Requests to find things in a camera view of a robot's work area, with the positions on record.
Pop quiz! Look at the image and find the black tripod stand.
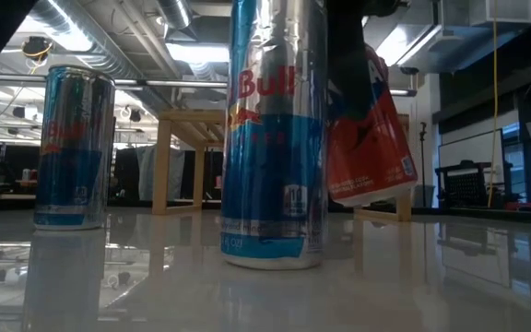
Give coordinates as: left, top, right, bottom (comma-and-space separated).
418, 120, 430, 208

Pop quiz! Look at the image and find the red and blue Fanta can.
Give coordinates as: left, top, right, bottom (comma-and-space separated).
325, 43, 419, 208

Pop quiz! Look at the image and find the grey bin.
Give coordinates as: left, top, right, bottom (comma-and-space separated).
415, 184, 436, 208

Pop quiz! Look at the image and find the blue silver Red Bull can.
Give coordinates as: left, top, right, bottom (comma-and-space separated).
219, 0, 330, 271
33, 64, 117, 231

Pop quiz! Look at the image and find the wooden slatted shelf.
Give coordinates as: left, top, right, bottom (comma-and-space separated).
152, 109, 413, 222

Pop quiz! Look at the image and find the black round ceiling fixture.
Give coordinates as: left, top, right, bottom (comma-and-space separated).
20, 35, 54, 64

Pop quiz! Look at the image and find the yellow cable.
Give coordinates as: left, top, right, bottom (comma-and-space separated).
486, 0, 500, 208

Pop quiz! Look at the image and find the black wire cart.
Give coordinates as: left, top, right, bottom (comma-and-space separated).
434, 159, 516, 209

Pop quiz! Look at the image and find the silver round ceiling duct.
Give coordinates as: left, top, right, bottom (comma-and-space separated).
157, 0, 194, 30

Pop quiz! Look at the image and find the grey fabric cover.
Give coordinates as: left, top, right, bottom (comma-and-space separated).
136, 145, 186, 202

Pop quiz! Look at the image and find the long ceiling light tube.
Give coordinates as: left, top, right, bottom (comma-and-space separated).
112, 78, 418, 97

